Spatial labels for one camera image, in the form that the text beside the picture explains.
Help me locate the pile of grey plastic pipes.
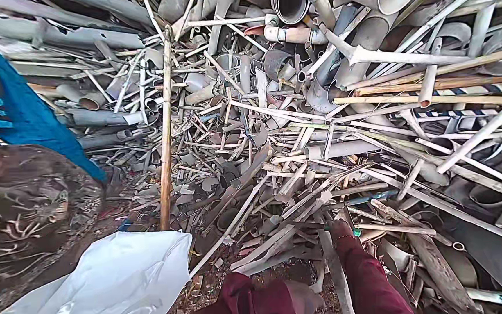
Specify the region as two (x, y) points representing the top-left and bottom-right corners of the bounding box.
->
(0, 0), (502, 314)

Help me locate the long upright bamboo pole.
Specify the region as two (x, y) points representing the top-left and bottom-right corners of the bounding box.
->
(160, 24), (172, 231)

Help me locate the black and white striped pole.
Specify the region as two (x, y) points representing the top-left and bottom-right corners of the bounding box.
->
(408, 83), (502, 97)
(390, 108), (502, 121)

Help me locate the orange brown wooden pole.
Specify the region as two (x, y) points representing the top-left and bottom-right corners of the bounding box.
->
(354, 73), (502, 97)

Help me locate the white elbow pipe fitting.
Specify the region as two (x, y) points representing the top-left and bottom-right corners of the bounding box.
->
(263, 14), (329, 45)

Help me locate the person's left forearm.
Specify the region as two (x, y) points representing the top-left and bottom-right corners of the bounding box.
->
(193, 272), (296, 314)

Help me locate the blue patterned cloth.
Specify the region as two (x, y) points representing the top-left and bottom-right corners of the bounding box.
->
(0, 31), (107, 182)

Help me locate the person's right forearm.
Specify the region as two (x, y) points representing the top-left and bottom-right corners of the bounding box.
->
(336, 235), (414, 314)

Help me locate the black ribbed round pipe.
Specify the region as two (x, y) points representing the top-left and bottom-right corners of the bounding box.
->
(271, 0), (311, 25)

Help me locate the long brown wooden pole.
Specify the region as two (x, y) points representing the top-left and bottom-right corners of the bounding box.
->
(353, 44), (502, 90)

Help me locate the person's right hand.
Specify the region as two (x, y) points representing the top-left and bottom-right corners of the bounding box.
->
(329, 217), (356, 242)

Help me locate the white plastic sack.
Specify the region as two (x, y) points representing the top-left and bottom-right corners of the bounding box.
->
(0, 231), (193, 314)

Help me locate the pale yellow wooden stick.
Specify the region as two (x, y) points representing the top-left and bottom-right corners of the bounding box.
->
(333, 96), (502, 105)

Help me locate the thick weathered wooden log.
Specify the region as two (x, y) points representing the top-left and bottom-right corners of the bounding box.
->
(406, 231), (484, 314)

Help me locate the person's left hand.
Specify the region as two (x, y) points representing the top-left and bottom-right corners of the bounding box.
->
(285, 280), (325, 314)

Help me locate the dark grey flat sheet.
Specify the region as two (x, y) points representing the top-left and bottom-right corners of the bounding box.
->
(442, 213), (502, 305)

